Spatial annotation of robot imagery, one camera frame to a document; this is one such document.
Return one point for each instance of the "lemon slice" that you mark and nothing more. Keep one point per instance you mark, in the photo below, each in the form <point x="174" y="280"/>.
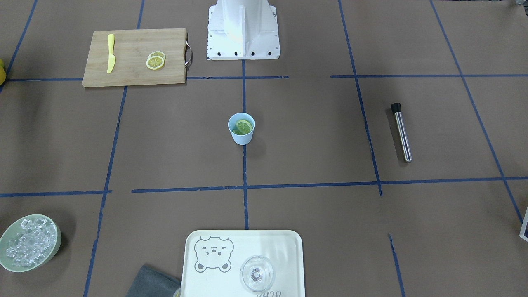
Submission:
<point x="243" y="127"/>
<point x="155" y="62"/>
<point x="158" y="53"/>

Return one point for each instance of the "steel muddler black tip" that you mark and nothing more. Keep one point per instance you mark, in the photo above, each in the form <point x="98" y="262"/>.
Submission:
<point x="402" y="132"/>

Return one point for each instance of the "blue paper cup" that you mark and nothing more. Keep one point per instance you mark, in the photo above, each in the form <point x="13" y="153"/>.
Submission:
<point x="240" y="139"/>

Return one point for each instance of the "yellow lemon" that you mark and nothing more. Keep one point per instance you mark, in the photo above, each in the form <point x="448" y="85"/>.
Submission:
<point x="3" y="74"/>

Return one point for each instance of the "cream bear tray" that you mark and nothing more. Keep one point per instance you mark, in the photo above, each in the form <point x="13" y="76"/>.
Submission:
<point x="213" y="259"/>

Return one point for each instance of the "clear wine glass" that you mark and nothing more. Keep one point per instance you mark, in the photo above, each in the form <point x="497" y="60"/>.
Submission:
<point x="257" y="274"/>

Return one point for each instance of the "bamboo cutting board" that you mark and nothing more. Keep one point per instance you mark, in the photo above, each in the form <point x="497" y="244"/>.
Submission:
<point x="132" y="48"/>

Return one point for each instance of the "grey folded cloth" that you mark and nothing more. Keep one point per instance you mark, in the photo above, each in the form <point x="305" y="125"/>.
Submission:
<point x="152" y="283"/>

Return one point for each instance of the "yellow plastic knife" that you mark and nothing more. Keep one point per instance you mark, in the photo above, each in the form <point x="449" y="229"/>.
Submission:
<point x="111" y="56"/>

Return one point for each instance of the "green bowl of ice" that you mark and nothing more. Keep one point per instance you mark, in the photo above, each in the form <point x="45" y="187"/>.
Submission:
<point x="29" y="243"/>

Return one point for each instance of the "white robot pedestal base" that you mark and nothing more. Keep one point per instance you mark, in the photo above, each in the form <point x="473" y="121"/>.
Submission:
<point x="243" y="30"/>

